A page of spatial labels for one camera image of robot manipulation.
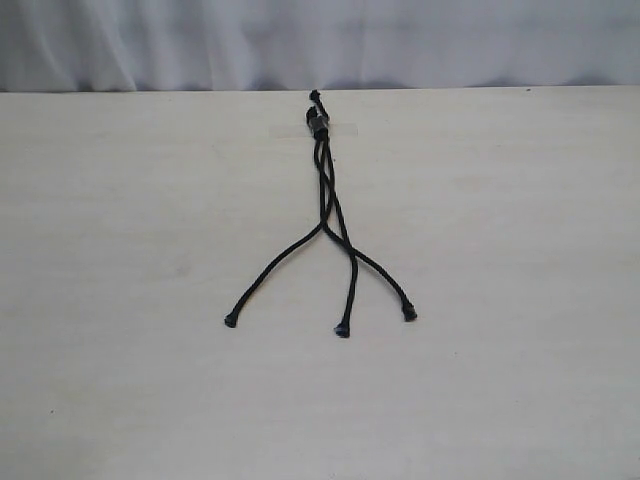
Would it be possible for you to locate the black rope strand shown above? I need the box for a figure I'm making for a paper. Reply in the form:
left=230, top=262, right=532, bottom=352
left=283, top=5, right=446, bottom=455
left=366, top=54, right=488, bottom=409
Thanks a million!
left=303, top=110, right=419, bottom=323
left=222, top=104, right=335, bottom=330
left=309, top=89, right=362, bottom=340

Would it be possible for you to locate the clear adhesive tape strip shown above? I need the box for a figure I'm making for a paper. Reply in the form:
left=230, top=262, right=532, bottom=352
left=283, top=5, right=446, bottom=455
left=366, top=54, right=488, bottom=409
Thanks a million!
left=268, top=123, right=358, bottom=139

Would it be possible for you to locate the white fabric backdrop curtain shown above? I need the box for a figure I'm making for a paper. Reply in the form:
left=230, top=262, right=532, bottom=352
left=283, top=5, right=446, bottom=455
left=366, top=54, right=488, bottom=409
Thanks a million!
left=1, top=1, right=639, bottom=92

